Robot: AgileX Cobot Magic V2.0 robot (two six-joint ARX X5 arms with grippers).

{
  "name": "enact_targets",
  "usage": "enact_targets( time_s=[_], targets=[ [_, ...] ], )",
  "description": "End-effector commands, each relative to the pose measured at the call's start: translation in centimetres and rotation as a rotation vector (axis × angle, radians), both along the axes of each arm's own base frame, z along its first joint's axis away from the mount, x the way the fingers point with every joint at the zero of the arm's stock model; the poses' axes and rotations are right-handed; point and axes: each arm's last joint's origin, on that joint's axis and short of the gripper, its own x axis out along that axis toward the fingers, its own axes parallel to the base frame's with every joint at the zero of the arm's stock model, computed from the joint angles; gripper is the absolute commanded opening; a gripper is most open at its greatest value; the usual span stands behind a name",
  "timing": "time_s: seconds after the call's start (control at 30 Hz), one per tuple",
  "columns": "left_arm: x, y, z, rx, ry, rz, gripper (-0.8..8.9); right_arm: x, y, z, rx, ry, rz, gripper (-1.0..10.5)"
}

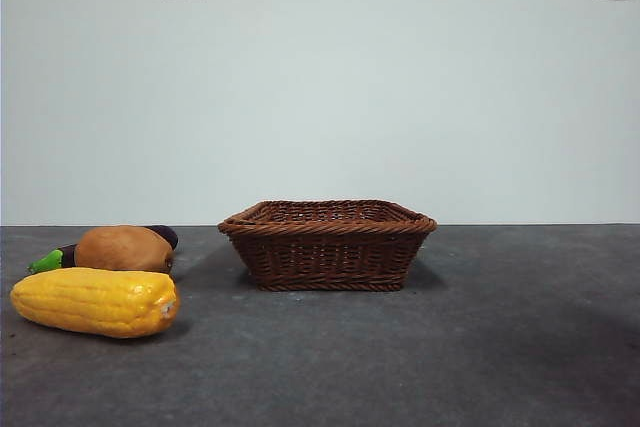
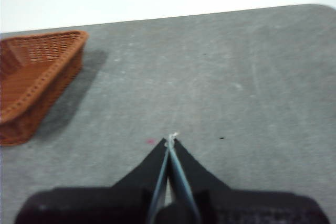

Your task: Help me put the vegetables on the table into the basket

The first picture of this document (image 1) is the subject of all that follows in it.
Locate brown potato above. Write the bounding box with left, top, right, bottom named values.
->
left=73, top=225, right=176, bottom=276

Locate yellow corn cob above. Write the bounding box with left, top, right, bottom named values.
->
left=9, top=267, right=180, bottom=340

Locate purple eggplant green stem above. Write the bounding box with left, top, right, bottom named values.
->
left=27, top=224, right=180, bottom=276

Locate brown wicker basket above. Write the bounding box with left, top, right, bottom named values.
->
left=217, top=199, right=438, bottom=293

